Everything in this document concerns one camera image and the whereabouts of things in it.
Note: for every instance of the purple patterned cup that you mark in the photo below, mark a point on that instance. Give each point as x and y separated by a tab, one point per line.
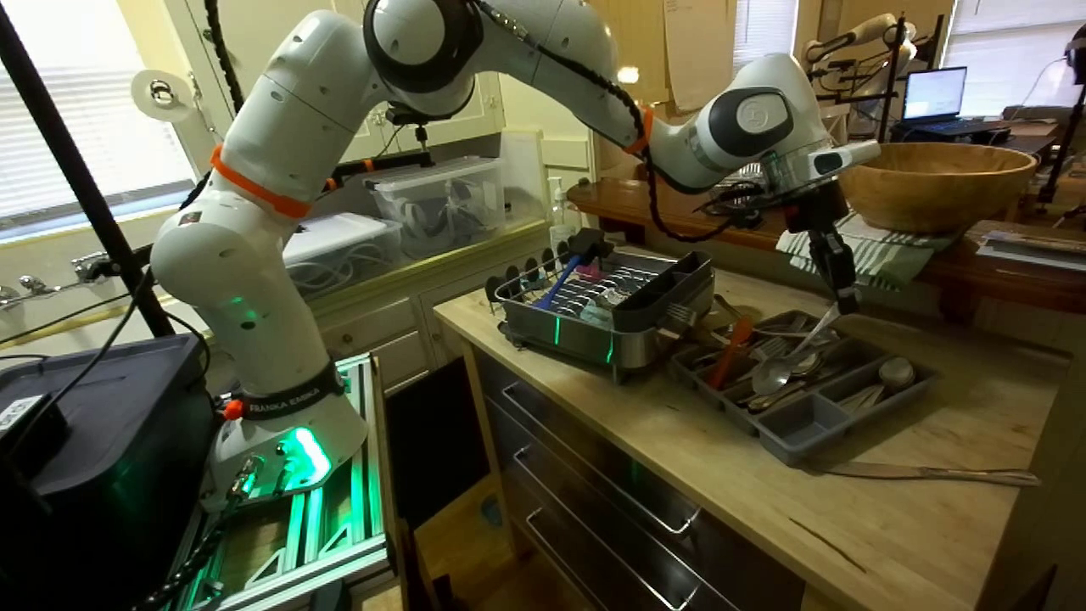
588	274

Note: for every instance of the silver spoon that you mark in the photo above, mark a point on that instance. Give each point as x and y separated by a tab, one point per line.
783	372

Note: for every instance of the black controller box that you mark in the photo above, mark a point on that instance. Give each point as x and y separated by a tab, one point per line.
102	451

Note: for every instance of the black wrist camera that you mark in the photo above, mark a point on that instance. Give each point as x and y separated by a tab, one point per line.
741	206

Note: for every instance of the clear tall plastic container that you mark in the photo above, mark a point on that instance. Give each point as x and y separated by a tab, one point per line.
524	172

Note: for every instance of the wooden drawer cabinet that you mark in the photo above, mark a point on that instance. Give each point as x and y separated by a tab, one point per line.
588	498

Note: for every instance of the white lidded storage bin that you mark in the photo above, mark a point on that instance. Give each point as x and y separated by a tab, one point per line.
341	252

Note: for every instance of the steel spoon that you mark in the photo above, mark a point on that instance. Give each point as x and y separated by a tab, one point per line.
806	364
898	372

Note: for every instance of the green striped dish towel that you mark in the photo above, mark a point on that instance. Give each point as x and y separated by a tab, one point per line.
893	257

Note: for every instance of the aluminium frame robot cart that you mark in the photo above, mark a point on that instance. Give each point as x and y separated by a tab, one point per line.
327	529

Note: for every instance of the dark wooden table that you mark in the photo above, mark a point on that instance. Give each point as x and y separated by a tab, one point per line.
996	283

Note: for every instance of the flat grey book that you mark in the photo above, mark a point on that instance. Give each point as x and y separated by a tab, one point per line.
1031	252

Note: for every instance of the open laptop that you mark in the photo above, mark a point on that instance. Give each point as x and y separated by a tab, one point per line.
935	97

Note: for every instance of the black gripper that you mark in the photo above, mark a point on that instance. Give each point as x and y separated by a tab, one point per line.
816	206

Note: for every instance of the black stand with arms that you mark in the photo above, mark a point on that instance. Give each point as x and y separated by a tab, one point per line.
893	69

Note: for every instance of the black rack caddy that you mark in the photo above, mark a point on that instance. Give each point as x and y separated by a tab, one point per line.
666	291

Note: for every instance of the black tripod pole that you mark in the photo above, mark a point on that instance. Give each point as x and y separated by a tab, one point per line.
68	156

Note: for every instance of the grey utensil tray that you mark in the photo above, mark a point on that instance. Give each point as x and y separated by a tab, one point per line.
798	428

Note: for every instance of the black camera on rail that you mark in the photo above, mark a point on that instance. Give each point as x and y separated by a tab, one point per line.
411	118

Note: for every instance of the black thin stand pole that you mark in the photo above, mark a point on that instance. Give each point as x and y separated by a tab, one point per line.
1062	148

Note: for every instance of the clear plastic storage bin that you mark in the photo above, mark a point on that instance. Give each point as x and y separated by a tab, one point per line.
444	206

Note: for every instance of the cream drawer cabinet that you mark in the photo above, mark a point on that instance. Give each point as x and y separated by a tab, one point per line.
374	326

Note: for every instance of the dark grey dish drying rack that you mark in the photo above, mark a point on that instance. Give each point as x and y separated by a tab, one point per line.
579	326

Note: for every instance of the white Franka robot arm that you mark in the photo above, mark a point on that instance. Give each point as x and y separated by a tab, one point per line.
282	122

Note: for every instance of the blue plastic ladle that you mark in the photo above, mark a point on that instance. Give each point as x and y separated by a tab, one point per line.
557	291

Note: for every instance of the black clamp rail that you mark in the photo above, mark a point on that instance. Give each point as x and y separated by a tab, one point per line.
357	172

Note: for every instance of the white round disc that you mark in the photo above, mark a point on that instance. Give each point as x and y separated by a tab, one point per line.
157	93

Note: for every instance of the wooden bowl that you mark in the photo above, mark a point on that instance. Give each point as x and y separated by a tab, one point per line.
944	192

